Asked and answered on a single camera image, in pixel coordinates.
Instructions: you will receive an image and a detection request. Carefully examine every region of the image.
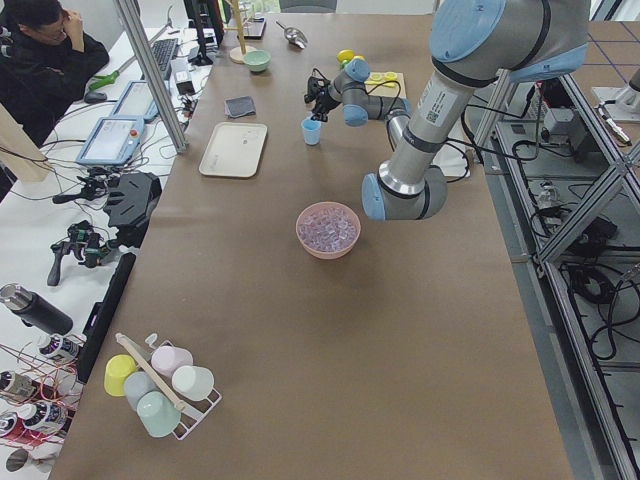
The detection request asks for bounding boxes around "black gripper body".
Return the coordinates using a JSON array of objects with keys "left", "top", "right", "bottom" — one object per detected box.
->
[{"left": 304, "top": 68, "right": 341, "bottom": 116}]

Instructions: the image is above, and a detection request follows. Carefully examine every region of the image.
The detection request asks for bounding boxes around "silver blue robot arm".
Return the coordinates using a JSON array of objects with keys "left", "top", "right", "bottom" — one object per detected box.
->
[
  {"left": 361, "top": 0, "right": 590, "bottom": 221},
  {"left": 304, "top": 57, "right": 411, "bottom": 127}
]

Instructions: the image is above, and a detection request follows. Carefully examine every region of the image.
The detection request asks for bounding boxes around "light blue plastic cup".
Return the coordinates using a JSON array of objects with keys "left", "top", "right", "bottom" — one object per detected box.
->
[{"left": 301, "top": 118, "right": 322, "bottom": 146}]

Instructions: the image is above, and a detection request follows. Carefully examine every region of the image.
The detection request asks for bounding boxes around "metal ice scoop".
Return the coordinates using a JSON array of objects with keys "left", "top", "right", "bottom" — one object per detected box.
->
[{"left": 276, "top": 21, "right": 308, "bottom": 50}]

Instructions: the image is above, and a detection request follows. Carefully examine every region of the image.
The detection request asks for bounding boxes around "wooden cup tree stand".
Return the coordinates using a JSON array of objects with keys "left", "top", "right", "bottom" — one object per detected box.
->
[{"left": 224, "top": 0, "right": 256, "bottom": 64}]

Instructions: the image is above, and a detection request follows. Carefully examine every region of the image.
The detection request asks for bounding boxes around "pink bowl of ice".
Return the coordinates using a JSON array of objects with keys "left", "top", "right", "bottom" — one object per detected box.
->
[{"left": 295, "top": 201, "right": 361, "bottom": 260}]

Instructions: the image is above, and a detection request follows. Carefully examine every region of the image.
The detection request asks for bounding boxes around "pink cup on rack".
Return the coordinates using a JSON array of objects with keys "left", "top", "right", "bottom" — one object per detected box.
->
[{"left": 151, "top": 345, "right": 193, "bottom": 377}]

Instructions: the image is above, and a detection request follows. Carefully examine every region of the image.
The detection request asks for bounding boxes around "white cup on rack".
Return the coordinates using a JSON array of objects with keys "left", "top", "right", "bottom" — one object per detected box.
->
[{"left": 171, "top": 365, "right": 215, "bottom": 401}]

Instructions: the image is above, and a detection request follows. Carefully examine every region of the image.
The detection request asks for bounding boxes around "white cup rack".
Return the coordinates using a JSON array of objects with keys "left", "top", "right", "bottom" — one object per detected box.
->
[{"left": 115, "top": 332, "right": 222, "bottom": 441}]

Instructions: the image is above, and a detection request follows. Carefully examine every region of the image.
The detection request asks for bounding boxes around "yellow cup on rack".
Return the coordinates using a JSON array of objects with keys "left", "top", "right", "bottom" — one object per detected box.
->
[{"left": 103, "top": 354, "right": 138, "bottom": 397}]

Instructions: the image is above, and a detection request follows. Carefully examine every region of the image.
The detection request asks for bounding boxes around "grey cup on rack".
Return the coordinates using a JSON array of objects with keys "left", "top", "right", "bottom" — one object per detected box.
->
[{"left": 123, "top": 370, "right": 156, "bottom": 410}]

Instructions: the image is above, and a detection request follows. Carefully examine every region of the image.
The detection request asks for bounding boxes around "mint cup on rack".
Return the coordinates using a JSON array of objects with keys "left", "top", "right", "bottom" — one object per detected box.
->
[{"left": 136, "top": 391, "right": 181, "bottom": 438}]

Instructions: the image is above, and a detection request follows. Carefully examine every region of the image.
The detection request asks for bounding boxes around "yellow lemon front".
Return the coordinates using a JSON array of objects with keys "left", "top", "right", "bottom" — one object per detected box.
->
[{"left": 336, "top": 49, "right": 355, "bottom": 65}]

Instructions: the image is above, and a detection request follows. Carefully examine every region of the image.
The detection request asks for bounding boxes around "lemon slice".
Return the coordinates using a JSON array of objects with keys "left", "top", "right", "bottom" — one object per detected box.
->
[{"left": 365, "top": 71, "right": 398, "bottom": 85}]

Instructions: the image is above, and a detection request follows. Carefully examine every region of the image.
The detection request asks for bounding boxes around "wooden cutting board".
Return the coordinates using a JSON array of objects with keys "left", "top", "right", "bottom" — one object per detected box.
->
[{"left": 365, "top": 72, "right": 406, "bottom": 98}]

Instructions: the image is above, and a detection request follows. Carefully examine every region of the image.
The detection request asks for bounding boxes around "mint green bowl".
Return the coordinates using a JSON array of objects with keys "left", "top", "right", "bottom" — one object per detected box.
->
[{"left": 243, "top": 49, "right": 271, "bottom": 73}]

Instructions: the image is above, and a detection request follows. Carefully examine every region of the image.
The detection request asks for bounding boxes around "grey folded cloth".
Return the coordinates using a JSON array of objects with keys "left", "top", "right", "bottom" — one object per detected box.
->
[{"left": 225, "top": 96, "right": 256, "bottom": 118}]

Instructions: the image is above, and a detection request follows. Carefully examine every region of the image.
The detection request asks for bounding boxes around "beige rabbit serving tray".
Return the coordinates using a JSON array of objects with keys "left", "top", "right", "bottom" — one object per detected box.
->
[{"left": 198, "top": 122, "right": 268, "bottom": 179}]

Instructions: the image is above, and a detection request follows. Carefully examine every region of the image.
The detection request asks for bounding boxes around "small black box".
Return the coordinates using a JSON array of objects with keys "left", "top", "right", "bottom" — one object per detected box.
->
[{"left": 170, "top": 58, "right": 195, "bottom": 95}]

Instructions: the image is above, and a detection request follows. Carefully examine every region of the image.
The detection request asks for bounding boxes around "black monitor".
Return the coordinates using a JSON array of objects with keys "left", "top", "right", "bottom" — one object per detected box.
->
[{"left": 183, "top": 0, "right": 224, "bottom": 66}]

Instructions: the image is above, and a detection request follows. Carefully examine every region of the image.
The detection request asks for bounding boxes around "black keyboard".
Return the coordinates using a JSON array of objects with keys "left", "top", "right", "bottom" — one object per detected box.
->
[{"left": 151, "top": 38, "right": 179, "bottom": 80}]

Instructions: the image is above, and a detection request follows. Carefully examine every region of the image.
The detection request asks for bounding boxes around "blue teach pendant upper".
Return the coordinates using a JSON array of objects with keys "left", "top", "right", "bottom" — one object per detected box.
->
[{"left": 75, "top": 115, "right": 145, "bottom": 166}]

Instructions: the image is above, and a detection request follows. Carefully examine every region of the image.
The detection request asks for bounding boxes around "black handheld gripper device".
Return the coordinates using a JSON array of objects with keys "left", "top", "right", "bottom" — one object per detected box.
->
[{"left": 47, "top": 220, "right": 119, "bottom": 286}]

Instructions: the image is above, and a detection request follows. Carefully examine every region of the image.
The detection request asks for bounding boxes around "seated person in black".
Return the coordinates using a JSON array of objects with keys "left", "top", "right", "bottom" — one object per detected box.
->
[{"left": 1, "top": 1, "right": 109, "bottom": 147}]

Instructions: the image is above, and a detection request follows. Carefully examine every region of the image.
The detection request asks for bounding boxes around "black thermos bottle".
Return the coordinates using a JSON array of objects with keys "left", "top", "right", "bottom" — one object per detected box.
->
[{"left": 1, "top": 283, "right": 73, "bottom": 335}]

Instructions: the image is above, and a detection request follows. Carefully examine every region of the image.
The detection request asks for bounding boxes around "black plastic bracket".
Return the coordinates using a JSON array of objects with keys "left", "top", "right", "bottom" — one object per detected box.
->
[{"left": 103, "top": 172, "right": 162, "bottom": 248}]

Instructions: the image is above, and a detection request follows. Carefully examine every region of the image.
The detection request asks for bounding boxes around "aluminium frame post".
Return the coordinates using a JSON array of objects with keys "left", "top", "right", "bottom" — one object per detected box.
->
[{"left": 114, "top": 0, "right": 187, "bottom": 154}]

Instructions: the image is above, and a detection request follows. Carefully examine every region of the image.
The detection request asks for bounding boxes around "copper wire bottle rack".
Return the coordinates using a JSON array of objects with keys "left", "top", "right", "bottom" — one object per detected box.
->
[{"left": 1, "top": 341, "right": 82, "bottom": 450}]

